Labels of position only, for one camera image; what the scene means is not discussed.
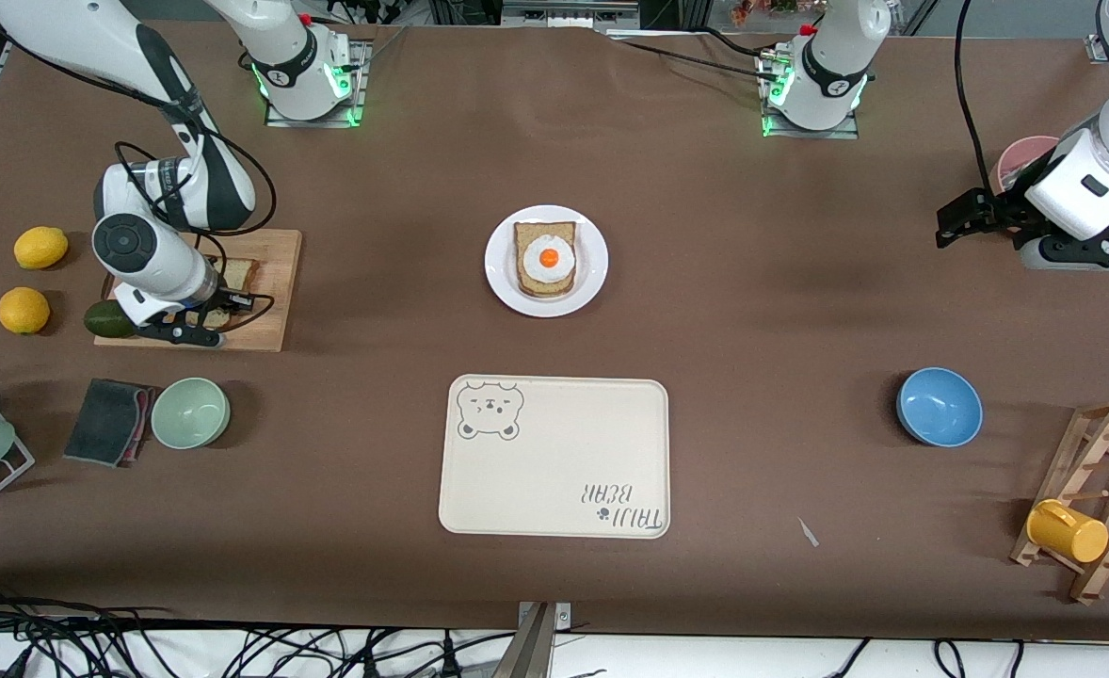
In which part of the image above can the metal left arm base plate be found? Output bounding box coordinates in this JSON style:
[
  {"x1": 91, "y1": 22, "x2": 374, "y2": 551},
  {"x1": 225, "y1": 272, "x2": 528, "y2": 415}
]
[{"x1": 760, "y1": 52, "x2": 861, "y2": 140}]

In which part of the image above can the grey background box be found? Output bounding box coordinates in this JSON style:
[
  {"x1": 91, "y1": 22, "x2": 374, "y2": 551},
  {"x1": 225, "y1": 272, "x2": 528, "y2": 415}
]
[{"x1": 503, "y1": 0, "x2": 640, "y2": 29}]

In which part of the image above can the yellow mug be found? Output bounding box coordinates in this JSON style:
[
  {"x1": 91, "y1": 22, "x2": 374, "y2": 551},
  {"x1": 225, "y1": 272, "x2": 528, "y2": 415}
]
[{"x1": 1026, "y1": 499, "x2": 1109, "y2": 564}]

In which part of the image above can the pink bowl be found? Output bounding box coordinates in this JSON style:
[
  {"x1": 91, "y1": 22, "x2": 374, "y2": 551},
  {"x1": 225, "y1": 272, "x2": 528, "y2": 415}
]
[{"x1": 995, "y1": 136, "x2": 1064, "y2": 194}]

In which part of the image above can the beige bear print tray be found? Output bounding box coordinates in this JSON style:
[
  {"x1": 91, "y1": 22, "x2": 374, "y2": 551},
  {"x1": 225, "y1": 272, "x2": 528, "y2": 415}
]
[{"x1": 438, "y1": 375, "x2": 671, "y2": 540}]

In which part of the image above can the white round plate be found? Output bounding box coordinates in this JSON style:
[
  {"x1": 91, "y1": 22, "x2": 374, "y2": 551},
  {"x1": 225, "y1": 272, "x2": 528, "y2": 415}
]
[{"x1": 484, "y1": 204, "x2": 609, "y2": 318}]

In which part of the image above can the black cable on table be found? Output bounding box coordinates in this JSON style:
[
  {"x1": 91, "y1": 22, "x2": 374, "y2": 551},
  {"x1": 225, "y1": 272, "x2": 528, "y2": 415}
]
[{"x1": 606, "y1": 33, "x2": 783, "y2": 81}]

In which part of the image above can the seeded bread slice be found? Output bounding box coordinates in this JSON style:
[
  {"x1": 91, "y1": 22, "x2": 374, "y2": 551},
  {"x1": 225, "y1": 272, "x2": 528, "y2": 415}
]
[{"x1": 178, "y1": 256, "x2": 262, "y2": 331}]

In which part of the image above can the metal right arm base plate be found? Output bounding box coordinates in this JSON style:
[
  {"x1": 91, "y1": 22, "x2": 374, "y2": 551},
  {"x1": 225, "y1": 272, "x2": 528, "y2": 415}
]
[{"x1": 265, "y1": 38, "x2": 369, "y2": 129}]

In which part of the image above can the black floor cable tangle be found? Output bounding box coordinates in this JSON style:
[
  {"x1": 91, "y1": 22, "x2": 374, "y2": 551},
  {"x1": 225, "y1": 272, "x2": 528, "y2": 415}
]
[{"x1": 0, "y1": 584, "x2": 518, "y2": 678}]

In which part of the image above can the dark grey folded cloth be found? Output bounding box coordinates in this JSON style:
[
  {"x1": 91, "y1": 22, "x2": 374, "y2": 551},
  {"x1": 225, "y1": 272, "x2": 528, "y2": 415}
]
[{"x1": 63, "y1": 379, "x2": 153, "y2": 468}]

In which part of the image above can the yellow lemon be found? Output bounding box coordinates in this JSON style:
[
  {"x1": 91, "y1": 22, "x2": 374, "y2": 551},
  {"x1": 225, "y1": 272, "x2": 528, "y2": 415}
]
[
  {"x1": 0, "y1": 287, "x2": 52, "y2": 335},
  {"x1": 14, "y1": 226, "x2": 70, "y2": 271}
]

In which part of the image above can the metal table edge bracket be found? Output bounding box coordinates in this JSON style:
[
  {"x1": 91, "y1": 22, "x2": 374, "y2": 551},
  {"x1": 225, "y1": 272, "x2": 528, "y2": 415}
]
[{"x1": 515, "y1": 601, "x2": 574, "y2": 678}]

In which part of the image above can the bamboo cutting board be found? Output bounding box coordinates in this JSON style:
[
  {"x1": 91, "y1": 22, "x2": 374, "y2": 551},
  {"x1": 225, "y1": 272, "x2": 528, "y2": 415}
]
[{"x1": 93, "y1": 226, "x2": 303, "y2": 353}]

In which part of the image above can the green avocado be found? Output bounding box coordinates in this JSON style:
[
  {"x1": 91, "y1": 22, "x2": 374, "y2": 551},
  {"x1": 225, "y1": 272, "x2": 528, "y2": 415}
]
[{"x1": 84, "y1": 299, "x2": 137, "y2": 339}]

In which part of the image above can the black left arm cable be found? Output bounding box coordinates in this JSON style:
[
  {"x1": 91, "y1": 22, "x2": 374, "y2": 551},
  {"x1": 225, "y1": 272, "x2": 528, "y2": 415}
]
[{"x1": 953, "y1": 0, "x2": 1000, "y2": 195}]

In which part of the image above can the mint green bowl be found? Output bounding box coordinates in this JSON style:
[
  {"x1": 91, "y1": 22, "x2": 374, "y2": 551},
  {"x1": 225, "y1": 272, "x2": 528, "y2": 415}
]
[{"x1": 151, "y1": 378, "x2": 232, "y2": 450}]

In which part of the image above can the fried egg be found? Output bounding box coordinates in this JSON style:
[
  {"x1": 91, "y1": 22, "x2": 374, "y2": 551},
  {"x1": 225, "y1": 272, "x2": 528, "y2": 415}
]
[{"x1": 522, "y1": 235, "x2": 576, "y2": 283}]

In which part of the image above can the blue bowl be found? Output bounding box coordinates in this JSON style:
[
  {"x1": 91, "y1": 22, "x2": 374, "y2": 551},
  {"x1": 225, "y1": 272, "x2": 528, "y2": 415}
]
[{"x1": 896, "y1": 367, "x2": 984, "y2": 447}]

